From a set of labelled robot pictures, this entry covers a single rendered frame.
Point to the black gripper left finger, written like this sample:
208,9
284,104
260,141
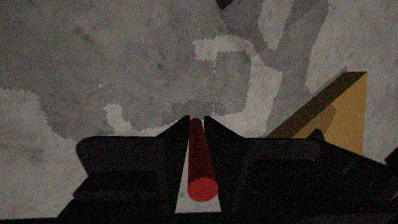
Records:
165,154

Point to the red peg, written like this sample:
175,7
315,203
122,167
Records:
202,183

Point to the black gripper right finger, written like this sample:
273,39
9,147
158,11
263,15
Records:
232,156

